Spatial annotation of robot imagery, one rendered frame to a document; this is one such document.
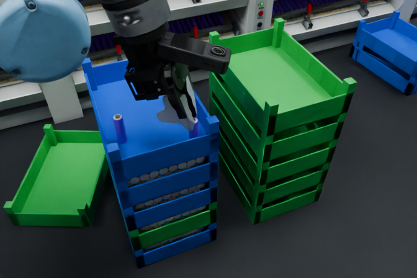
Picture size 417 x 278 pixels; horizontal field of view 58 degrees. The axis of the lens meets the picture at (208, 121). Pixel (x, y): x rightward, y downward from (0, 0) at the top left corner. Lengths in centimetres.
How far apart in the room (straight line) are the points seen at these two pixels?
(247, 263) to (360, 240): 29
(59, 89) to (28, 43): 90
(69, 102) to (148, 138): 59
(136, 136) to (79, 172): 43
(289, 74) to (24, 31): 68
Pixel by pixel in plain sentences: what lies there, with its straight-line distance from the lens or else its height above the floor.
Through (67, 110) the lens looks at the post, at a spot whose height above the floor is 4.
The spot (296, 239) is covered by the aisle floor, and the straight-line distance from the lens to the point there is 101.
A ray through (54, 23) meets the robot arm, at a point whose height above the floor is 69.
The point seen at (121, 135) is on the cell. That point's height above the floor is 35.
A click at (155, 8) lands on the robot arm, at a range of 56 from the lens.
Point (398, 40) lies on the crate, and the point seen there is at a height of 8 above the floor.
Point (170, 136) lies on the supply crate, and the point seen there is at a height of 32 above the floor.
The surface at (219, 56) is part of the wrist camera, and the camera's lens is 58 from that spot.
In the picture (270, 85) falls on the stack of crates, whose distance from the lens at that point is 89.
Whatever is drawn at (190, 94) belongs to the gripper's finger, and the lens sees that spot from 68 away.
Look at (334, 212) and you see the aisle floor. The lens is 108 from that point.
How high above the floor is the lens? 85
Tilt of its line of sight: 42 degrees down
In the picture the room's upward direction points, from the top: straight up
